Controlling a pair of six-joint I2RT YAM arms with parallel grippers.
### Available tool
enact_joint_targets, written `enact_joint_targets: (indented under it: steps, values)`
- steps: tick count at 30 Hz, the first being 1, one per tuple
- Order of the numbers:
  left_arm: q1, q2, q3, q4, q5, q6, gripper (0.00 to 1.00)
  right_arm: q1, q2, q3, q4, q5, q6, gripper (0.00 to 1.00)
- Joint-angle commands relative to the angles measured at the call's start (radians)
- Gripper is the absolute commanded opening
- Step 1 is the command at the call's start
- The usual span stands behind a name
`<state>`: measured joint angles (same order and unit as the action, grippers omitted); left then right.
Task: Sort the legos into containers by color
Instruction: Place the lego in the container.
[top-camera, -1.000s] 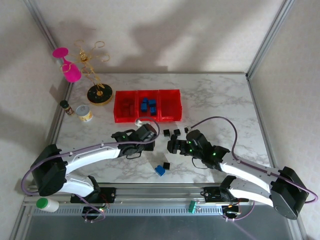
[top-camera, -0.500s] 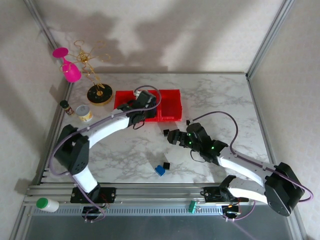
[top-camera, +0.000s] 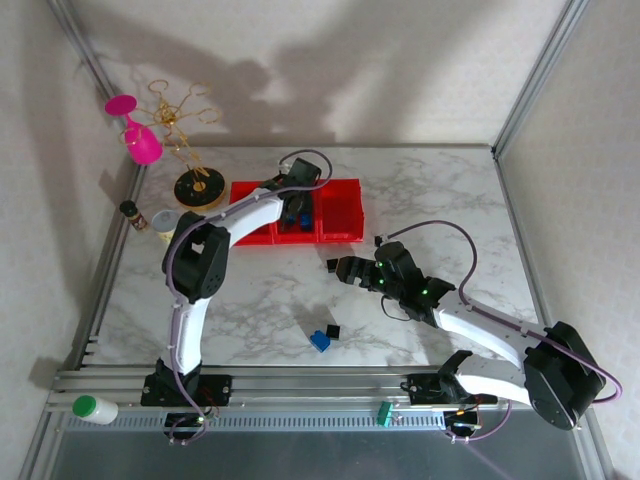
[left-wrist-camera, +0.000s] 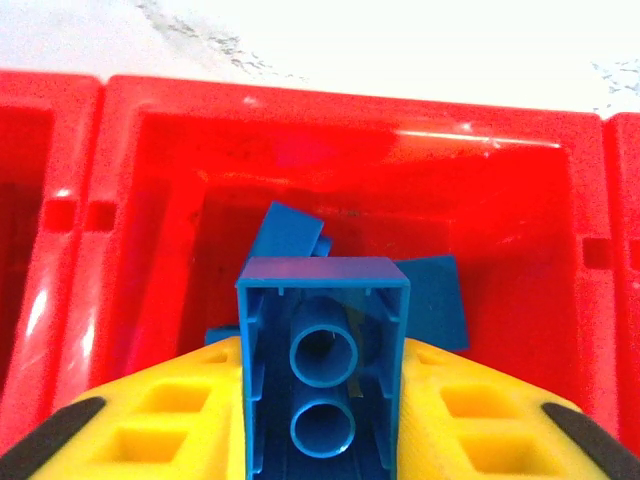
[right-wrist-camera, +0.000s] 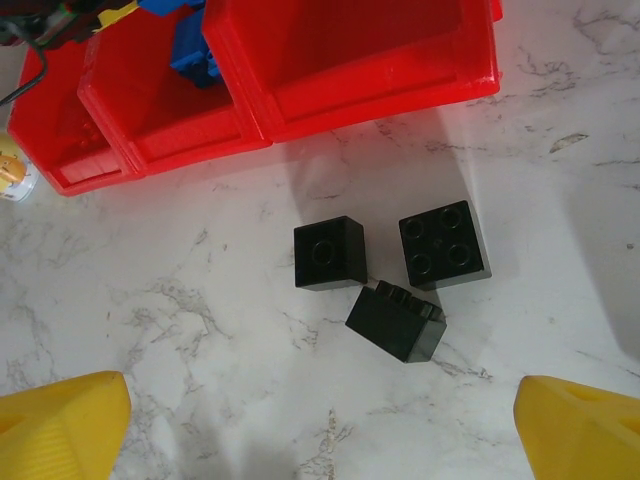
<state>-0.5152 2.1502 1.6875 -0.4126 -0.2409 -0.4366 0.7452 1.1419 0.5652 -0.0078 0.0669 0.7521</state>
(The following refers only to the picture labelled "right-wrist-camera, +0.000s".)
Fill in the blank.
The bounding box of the large blue lego brick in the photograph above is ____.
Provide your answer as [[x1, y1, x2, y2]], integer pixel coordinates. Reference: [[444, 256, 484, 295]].
[[135, 0, 207, 16], [168, 9, 225, 90]]

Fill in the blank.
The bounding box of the left gripper thin black wire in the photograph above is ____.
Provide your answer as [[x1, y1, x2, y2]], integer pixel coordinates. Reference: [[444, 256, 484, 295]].
[[0, 42, 51, 106]]

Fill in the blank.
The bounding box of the red plastic bin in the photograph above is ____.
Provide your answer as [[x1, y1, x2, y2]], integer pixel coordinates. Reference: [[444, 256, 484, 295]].
[[77, 0, 274, 180], [7, 42, 139, 199], [201, 0, 503, 145]]

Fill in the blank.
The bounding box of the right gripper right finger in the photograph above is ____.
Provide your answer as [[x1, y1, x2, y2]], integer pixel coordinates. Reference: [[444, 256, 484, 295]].
[[514, 374, 640, 480]]

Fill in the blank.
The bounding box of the small tin can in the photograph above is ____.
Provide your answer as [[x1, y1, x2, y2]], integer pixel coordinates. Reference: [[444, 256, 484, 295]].
[[0, 130, 40, 204]]

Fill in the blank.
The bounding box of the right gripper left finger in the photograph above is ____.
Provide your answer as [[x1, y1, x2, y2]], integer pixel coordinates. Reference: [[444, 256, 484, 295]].
[[0, 369, 134, 480]]

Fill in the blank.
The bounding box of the black square lego brick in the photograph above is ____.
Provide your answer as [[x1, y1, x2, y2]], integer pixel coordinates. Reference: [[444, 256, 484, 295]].
[[293, 215, 367, 290], [344, 279, 448, 364], [398, 200, 493, 291]]

